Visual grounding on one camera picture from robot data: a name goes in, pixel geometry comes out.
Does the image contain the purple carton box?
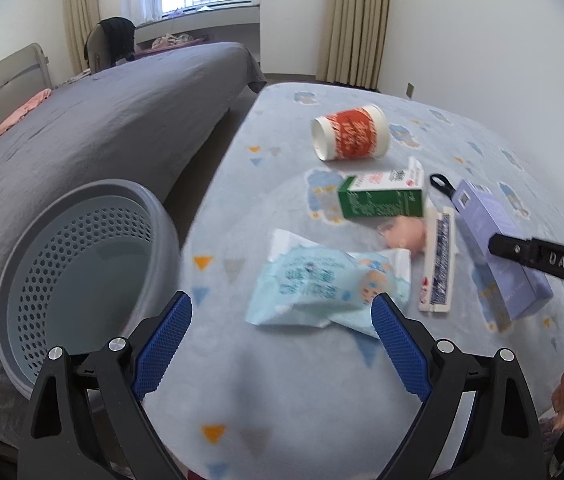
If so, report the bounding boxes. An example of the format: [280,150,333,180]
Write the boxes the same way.
[451,180,553,320]

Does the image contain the playing card box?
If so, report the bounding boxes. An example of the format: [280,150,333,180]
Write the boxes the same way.
[419,204,458,314]

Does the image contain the black knotted hair tie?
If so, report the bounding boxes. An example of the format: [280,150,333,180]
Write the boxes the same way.
[428,172,459,196]

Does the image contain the pink rubber pig toy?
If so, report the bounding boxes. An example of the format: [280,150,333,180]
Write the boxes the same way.
[378,216,427,256]

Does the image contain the green white medicine box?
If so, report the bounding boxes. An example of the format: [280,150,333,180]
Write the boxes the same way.
[337,157,426,219]

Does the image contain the red white paper cup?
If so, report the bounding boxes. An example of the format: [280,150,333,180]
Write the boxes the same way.
[311,104,390,162]

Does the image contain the light blue wet-wipe packet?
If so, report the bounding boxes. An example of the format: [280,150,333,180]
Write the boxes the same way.
[245,229,411,337]

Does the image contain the grey perforated trash basket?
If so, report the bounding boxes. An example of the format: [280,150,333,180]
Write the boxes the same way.
[0,179,180,398]

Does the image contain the light blue patterned rug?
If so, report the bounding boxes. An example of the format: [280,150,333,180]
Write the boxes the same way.
[144,84,564,479]

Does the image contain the beige right curtain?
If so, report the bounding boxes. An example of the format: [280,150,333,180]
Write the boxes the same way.
[315,0,390,91]

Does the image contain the beige curtain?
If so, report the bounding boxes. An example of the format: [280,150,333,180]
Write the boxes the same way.
[62,0,99,75]
[315,0,390,91]

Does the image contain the bed with grey sheet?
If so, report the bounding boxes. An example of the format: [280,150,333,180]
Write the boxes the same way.
[0,42,265,445]

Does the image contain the pink pillow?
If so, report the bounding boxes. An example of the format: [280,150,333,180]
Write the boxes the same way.
[0,88,53,136]

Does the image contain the chair with black jacket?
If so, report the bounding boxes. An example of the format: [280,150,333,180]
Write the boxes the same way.
[84,16,135,74]

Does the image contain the pink clothes on sill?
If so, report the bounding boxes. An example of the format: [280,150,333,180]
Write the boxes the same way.
[151,34,207,51]

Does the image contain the beige left curtain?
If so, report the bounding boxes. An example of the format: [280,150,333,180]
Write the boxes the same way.
[62,0,99,75]

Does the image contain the wall socket plate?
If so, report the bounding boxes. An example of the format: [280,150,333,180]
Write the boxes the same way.
[405,82,414,100]

